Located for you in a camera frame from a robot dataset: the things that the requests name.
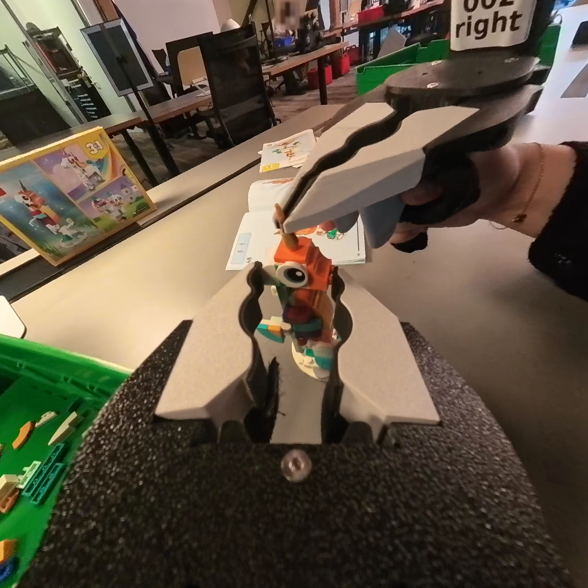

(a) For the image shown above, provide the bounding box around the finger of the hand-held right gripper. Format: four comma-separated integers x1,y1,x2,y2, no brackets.
277,103,397,214
281,108,479,234

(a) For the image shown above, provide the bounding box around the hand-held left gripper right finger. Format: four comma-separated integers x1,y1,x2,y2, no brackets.
324,269,442,444

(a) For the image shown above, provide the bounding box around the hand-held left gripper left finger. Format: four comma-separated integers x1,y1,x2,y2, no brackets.
155,262,273,443

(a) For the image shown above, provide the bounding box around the orange lego seahorse model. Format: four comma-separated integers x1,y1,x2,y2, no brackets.
256,204,344,380

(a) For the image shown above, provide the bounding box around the green bin with lego pieces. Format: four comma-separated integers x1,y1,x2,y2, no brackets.
0,334,133,588

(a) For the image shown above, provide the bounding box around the pile of loose lego pieces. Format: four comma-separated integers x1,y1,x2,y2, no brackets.
0,410,84,582

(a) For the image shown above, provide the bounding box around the yellow lego set box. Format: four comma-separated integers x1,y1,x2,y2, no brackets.
0,126,157,266

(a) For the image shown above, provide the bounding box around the person's right hand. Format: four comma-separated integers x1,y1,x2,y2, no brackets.
390,142,545,245

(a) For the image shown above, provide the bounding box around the long green storage crate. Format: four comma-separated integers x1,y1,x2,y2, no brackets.
355,23,562,98

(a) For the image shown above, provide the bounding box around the red plastic container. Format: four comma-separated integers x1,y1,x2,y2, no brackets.
307,64,334,90
339,43,364,79

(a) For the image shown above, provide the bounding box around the closed instruction booklet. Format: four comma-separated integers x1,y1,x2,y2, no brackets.
258,130,318,174

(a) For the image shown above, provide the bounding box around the open instruction booklet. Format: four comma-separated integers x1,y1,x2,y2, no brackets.
226,178,367,272

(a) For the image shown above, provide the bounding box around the black mesh office chair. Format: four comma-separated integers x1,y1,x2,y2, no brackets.
198,23,282,149

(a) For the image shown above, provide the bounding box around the wooden office desk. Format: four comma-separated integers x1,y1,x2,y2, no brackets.
105,89,219,177

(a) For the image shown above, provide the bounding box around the white desk lamp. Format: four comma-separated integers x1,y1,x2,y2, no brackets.
0,295,27,339

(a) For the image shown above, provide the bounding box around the grey screen on stand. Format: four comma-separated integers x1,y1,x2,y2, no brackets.
80,19,181,179

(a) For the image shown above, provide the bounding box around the black roll-up banner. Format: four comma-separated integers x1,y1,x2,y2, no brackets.
69,73,112,122

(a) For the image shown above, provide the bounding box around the thin gold bracelet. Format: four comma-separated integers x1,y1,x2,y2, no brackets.
489,143,545,229

